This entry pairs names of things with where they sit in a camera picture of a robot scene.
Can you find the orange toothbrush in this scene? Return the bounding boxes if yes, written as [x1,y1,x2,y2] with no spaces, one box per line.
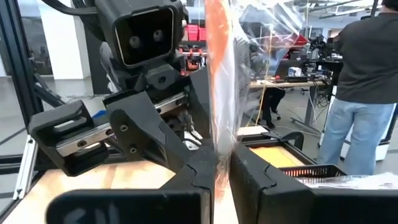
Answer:
[203,0,307,200]

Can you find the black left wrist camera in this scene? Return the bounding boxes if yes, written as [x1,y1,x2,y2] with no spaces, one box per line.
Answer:
[94,0,188,68]

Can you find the black robot workstation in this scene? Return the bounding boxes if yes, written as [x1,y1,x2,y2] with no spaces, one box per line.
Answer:
[307,32,345,85]

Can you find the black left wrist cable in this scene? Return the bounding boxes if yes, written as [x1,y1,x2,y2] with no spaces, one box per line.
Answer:
[40,0,100,16]

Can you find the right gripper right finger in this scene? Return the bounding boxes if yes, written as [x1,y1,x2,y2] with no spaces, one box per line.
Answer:
[228,142,398,224]

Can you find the wooden desk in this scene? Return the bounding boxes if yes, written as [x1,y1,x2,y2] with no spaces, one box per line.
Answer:
[248,79,332,128]

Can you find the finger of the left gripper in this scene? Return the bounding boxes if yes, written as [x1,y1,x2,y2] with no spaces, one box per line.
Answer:
[188,67,215,144]
[104,90,203,175]

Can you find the orange flat plastic lid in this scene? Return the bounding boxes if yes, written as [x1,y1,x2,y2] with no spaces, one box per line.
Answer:
[248,145,306,169]

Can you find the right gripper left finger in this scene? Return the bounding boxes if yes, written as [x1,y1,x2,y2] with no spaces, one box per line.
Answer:
[45,139,217,224]

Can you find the silver aluminium extrusion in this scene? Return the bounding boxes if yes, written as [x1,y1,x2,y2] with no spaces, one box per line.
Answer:
[12,134,40,200]

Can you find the red storage bins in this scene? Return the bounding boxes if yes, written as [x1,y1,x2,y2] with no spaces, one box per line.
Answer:
[185,24,208,42]

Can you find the black plastic basket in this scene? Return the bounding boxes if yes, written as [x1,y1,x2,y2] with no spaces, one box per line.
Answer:
[278,164,348,187]

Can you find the black laptop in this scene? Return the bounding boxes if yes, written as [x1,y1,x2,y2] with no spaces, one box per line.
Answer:
[275,58,308,82]

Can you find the person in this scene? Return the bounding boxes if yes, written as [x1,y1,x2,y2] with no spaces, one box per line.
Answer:
[316,0,398,177]
[260,86,287,129]

